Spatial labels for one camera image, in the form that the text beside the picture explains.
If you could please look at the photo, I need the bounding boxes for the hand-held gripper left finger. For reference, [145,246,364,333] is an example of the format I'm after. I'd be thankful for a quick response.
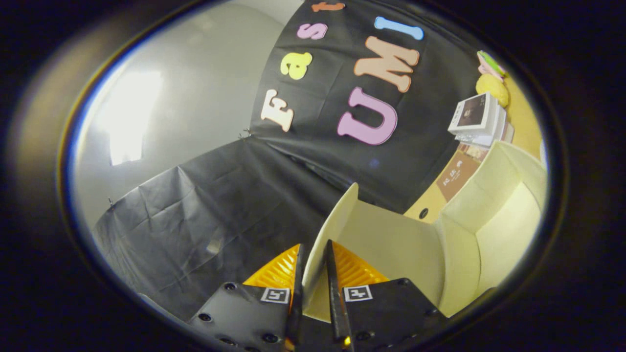
[188,243,306,352]

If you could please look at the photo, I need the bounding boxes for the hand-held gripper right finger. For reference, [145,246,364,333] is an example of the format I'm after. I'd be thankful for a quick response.
[325,240,448,352]

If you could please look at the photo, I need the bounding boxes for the grey fabric storage box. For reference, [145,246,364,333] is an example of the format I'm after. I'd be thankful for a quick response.
[302,141,548,323]

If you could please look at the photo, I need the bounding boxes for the black backdrop cloth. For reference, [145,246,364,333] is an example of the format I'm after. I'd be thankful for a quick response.
[93,0,490,321]

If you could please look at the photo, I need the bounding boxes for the thin brown book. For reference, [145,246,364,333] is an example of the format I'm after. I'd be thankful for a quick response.
[437,149,482,202]

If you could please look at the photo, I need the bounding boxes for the white book with portrait cover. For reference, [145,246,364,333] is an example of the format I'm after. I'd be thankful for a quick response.
[447,93,499,137]

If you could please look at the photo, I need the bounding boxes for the plain white book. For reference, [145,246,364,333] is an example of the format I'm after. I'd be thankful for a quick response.
[455,105,509,146]

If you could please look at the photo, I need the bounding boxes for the yellow round plush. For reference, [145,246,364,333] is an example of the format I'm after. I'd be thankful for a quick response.
[475,73,509,108]

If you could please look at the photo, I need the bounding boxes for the pink and green plush toy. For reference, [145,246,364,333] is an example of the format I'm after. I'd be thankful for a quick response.
[477,50,507,81]

